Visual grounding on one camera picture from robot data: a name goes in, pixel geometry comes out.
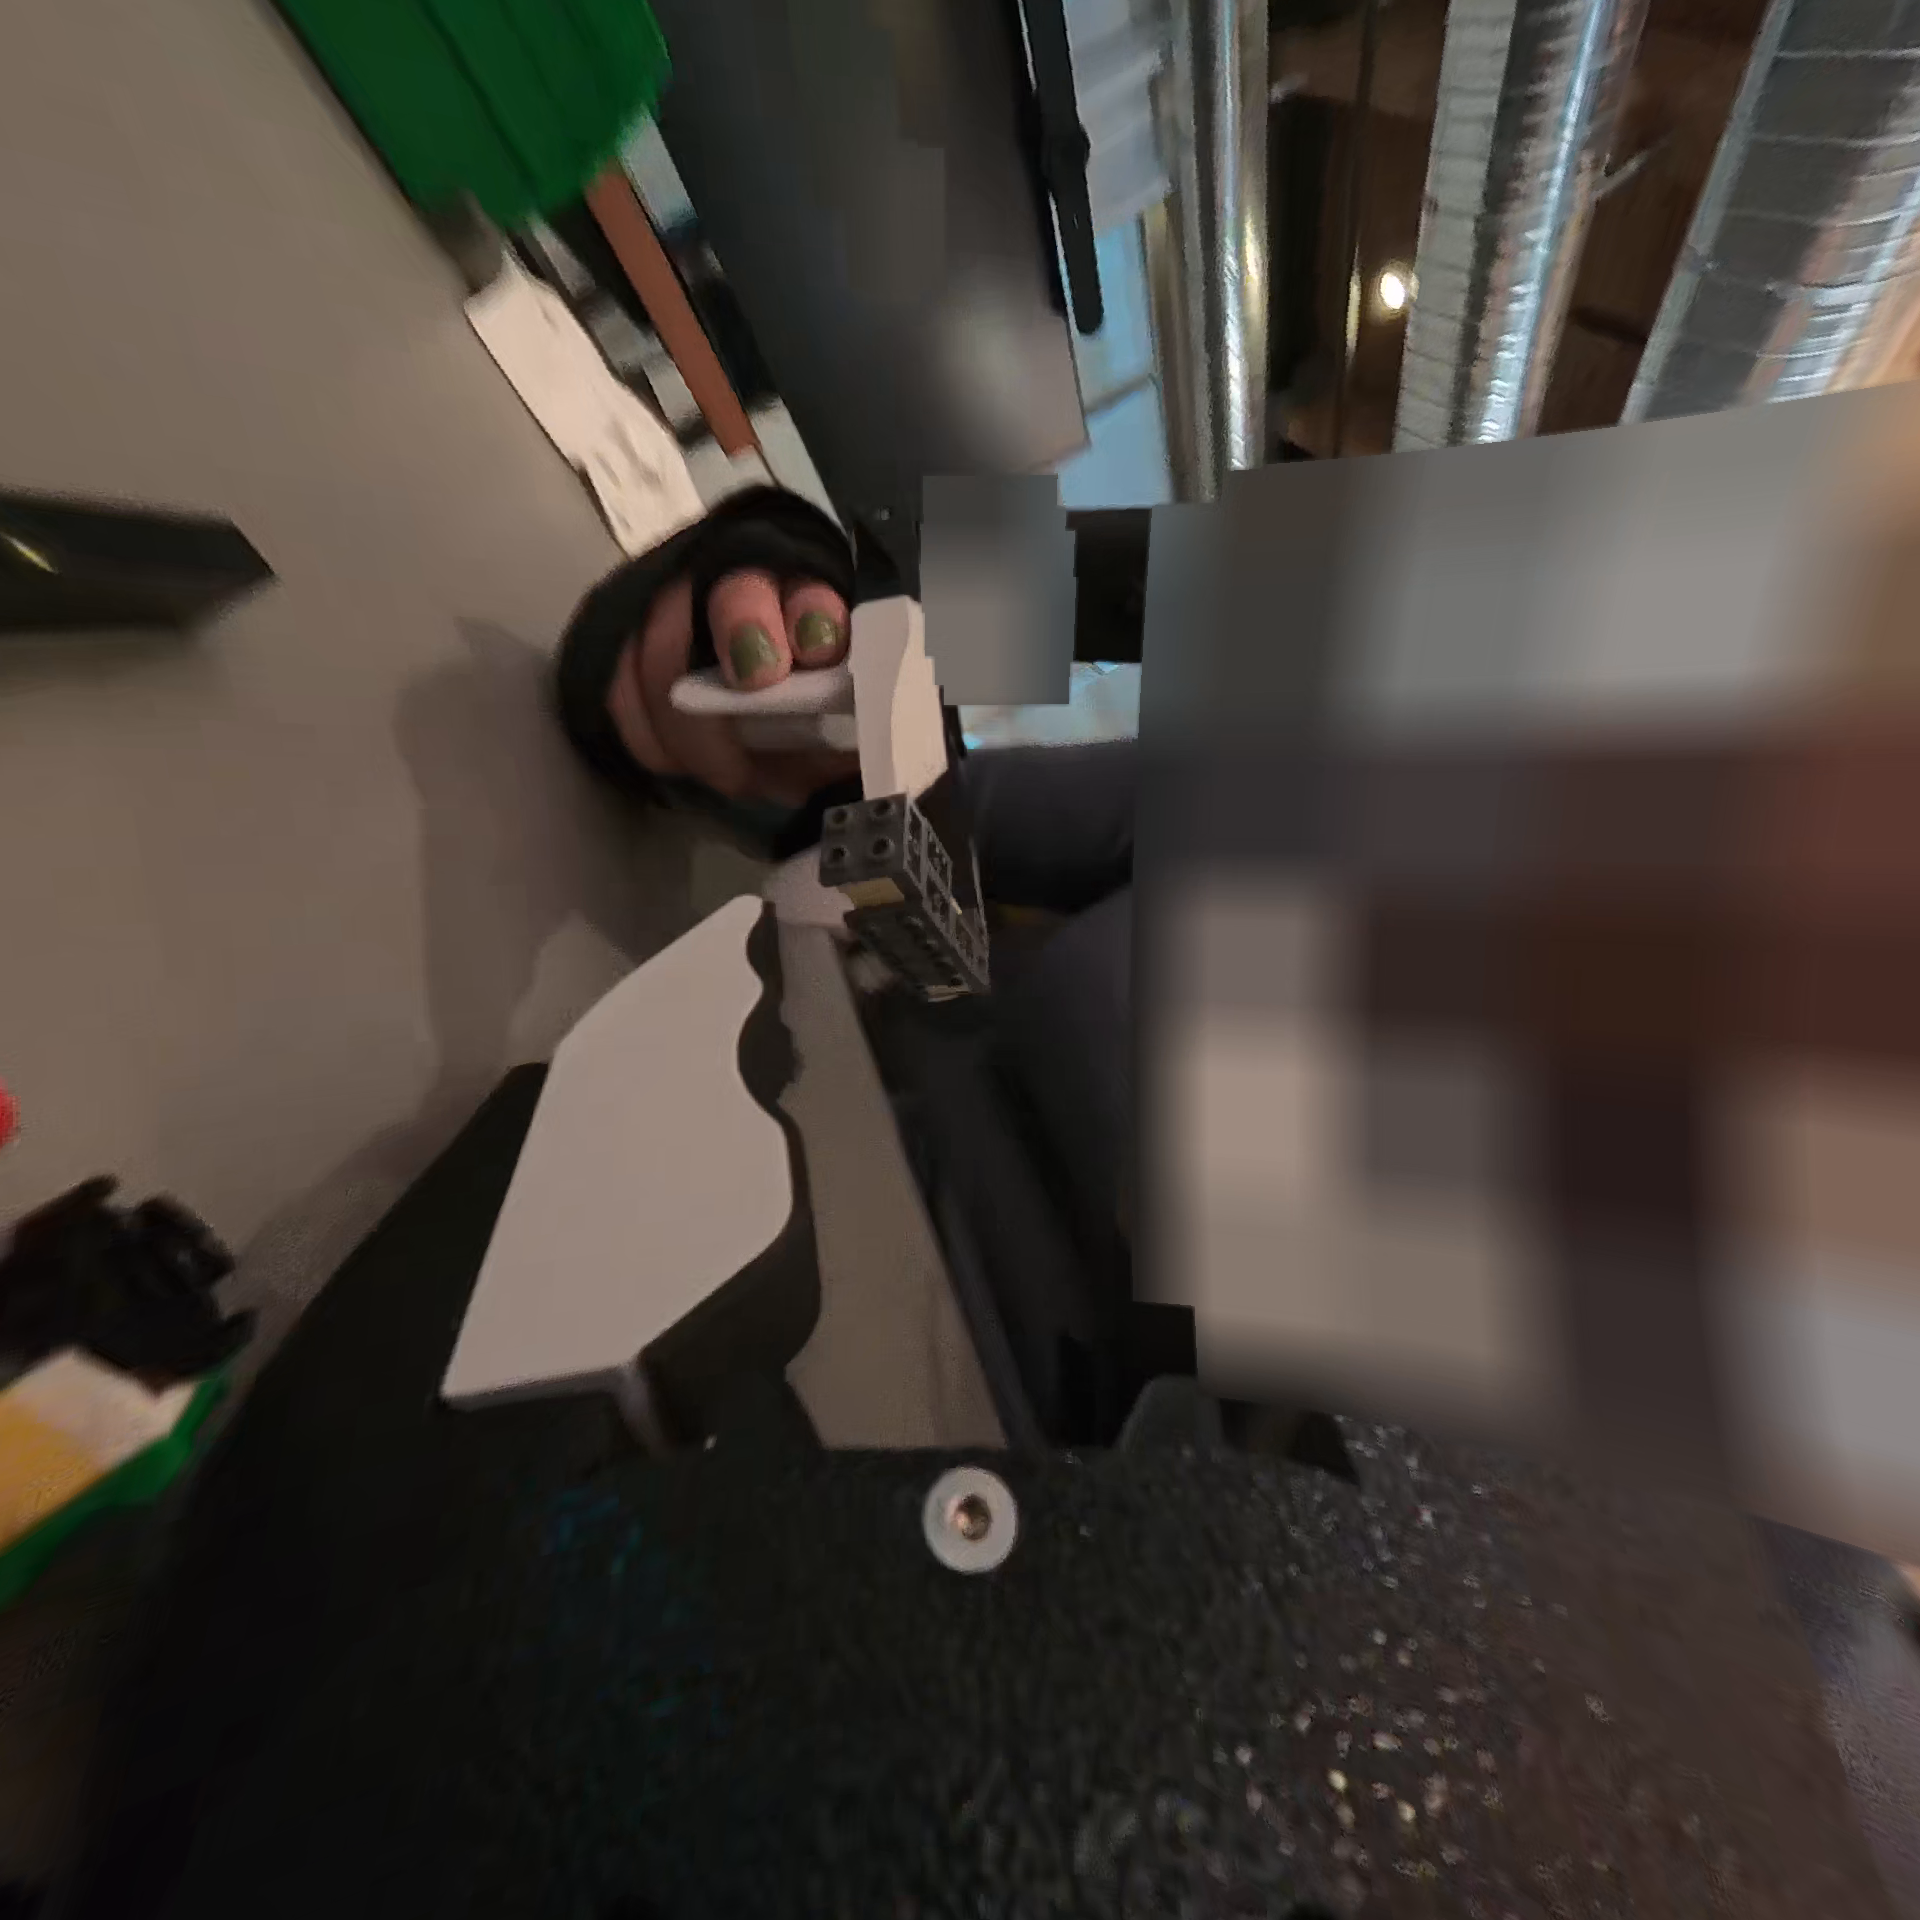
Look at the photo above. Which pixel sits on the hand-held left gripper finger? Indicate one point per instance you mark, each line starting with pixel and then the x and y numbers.
pixel 630 1186

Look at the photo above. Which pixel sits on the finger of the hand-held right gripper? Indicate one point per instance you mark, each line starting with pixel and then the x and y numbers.
pixel 814 902
pixel 897 707

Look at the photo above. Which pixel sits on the tan and black brick assembly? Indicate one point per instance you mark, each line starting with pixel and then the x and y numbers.
pixel 938 939

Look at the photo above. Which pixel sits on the grey desk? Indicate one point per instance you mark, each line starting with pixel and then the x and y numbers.
pixel 299 902

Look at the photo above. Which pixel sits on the person's right hand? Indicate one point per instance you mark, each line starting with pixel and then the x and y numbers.
pixel 721 623

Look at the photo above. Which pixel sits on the person's dark clothing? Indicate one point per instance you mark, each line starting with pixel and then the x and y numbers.
pixel 1049 818

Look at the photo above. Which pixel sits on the white paper sheet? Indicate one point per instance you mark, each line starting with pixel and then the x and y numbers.
pixel 600 421

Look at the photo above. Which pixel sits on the brick car model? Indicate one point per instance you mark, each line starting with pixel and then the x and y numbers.
pixel 89 1440

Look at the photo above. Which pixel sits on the long black brick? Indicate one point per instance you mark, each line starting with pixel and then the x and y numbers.
pixel 121 567

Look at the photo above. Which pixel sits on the green stacked plastic bins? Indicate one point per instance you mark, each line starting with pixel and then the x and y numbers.
pixel 465 90

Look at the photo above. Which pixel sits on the silver ventilation duct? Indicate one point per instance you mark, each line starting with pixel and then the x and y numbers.
pixel 1215 226
pixel 1501 211
pixel 1770 196

